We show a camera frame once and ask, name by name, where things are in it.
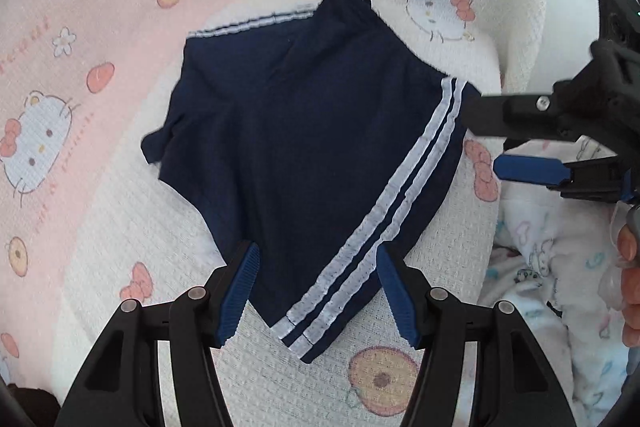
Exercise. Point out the dark cloth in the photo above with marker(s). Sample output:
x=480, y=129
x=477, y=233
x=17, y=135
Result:
x=32, y=407

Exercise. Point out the navy shorts with white stripes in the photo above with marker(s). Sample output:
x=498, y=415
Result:
x=300, y=132

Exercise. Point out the white printed cloth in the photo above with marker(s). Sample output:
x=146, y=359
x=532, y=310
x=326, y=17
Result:
x=550, y=267

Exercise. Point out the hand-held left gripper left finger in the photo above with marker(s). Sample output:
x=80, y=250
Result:
x=240, y=292

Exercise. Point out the pink and cream printed blanket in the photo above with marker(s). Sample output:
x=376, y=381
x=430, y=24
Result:
x=125, y=207

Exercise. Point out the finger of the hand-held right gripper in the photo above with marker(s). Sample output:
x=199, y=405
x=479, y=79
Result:
x=530, y=169
x=500, y=117

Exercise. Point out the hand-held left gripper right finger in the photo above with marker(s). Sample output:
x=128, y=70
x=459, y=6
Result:
x=397, y=297

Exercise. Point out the person's right hand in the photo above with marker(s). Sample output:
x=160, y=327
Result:
x=631, y=297

